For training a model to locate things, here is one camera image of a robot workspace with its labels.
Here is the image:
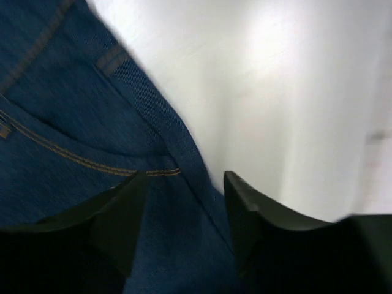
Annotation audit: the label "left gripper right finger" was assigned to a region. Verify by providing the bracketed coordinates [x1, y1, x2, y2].
[224, 171, 391, 293]

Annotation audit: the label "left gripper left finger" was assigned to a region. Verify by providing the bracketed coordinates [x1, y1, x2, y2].
[1, 173, 148, 293]

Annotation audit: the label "dark blue denim trousers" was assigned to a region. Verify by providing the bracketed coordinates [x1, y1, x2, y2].
[1, 1, 240, 293]

